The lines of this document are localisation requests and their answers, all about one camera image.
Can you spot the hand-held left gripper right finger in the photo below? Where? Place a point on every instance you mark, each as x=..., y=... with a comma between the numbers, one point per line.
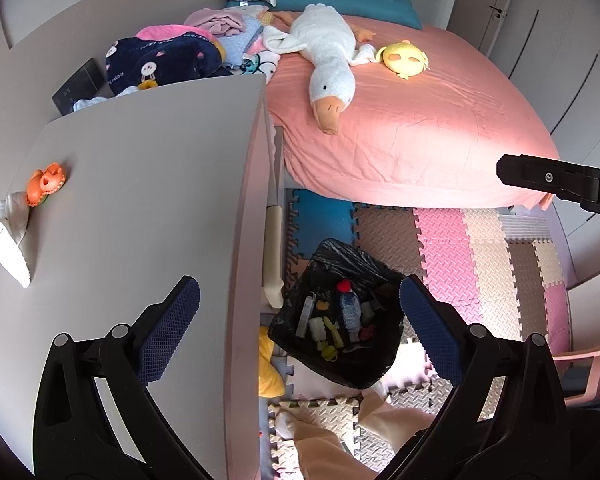
x=430, y=330

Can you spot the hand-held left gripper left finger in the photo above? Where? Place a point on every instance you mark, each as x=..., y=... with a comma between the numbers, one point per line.
x=170, y=330

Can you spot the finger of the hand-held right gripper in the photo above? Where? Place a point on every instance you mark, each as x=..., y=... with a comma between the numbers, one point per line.
x=555, y=180

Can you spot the red plush ball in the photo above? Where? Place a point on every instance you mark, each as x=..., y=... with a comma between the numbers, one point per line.
x=345, y=286

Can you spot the yellow translucent plastic toy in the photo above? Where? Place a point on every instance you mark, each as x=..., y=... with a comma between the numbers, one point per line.
x=330, y=350

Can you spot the black trash bag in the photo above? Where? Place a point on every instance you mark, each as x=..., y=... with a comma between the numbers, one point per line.
x=330, y=260

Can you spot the grey foam corner guard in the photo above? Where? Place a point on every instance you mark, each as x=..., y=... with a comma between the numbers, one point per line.
x=306, y=315

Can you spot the coloured foam puzzle mat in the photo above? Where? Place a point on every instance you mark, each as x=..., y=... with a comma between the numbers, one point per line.
x=445, y=260

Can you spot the person's right leg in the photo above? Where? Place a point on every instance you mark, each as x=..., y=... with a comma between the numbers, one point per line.
x=405, y=425

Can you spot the person's leg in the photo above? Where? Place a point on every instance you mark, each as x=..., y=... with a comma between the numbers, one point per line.
x=325, y=442
x=405, y=425

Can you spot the yellow plush item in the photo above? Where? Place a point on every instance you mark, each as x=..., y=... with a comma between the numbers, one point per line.
x=270, y=370

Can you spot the cream table edge guard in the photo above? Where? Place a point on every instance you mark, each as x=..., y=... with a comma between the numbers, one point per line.
x=272, y=260

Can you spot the pink bed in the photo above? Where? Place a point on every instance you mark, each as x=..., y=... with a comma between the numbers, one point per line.
x=420, y=145

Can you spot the person's left leg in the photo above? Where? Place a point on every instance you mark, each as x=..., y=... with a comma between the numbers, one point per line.
x=325, y=442

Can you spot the pink plastic chair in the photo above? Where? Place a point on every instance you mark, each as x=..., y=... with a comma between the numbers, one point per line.
x=597, y=375

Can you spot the white quilted cloth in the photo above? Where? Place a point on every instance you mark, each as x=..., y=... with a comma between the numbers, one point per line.
x=10, y=240

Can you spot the orange plastic toy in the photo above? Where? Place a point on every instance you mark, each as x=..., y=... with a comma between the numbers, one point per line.
x=45, y=185

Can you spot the yellow chick plush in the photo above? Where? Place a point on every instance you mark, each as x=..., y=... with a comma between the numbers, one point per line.
x=405, y=57

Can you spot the light blue small cloth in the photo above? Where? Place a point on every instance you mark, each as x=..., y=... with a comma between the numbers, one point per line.
x=87, y=103

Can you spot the white goose plush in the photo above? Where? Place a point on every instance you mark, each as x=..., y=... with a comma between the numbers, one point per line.
x=325, y=60

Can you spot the navy printed blanket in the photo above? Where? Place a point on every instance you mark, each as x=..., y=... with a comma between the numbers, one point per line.
x=165, y=60

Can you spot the teal pillow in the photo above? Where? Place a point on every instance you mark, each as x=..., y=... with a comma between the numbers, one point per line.
x=345, y=2

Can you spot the white printed cloth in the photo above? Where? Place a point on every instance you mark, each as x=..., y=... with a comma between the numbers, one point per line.
x=265, y=62

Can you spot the light blue blanket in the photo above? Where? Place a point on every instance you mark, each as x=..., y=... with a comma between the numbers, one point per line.
x=240, y=42

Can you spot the pink fleece cloth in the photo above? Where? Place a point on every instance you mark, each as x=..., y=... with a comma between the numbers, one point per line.
x=160, y=32

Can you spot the lilac cloth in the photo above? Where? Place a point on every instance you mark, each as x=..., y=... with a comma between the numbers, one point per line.
x=215, y=22

